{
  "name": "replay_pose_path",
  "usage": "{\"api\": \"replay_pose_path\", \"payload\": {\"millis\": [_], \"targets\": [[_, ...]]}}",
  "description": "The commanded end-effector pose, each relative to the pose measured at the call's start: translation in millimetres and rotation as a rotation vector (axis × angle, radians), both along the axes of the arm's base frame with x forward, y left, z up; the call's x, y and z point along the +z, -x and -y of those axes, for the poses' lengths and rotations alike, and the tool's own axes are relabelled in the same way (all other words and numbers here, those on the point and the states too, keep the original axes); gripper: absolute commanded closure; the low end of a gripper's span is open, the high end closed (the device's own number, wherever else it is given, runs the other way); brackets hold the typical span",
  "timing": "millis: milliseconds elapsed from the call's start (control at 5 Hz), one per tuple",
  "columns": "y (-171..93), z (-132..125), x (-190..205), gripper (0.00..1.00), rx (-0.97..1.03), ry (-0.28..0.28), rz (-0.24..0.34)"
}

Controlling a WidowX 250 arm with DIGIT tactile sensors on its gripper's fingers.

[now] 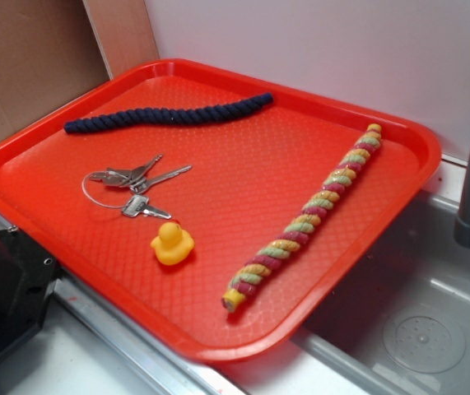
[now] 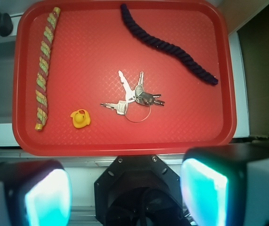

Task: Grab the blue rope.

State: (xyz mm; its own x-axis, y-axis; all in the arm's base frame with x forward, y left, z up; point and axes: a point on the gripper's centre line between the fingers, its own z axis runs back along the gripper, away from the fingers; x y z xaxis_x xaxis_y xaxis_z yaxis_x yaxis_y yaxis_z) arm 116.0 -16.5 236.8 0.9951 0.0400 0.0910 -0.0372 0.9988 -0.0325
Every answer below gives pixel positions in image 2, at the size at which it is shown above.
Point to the yellow rubber duck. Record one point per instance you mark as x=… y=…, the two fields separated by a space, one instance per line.
x=80 y=118

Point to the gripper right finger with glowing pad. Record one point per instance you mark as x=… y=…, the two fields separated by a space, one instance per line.
x=227 y=185

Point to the red plastic tray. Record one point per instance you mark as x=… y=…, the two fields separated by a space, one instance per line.
x=68 y=54

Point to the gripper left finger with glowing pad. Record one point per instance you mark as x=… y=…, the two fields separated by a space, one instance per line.
x=34 y=193

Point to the silver keys on ring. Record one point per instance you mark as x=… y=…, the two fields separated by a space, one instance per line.
x=137 y=95

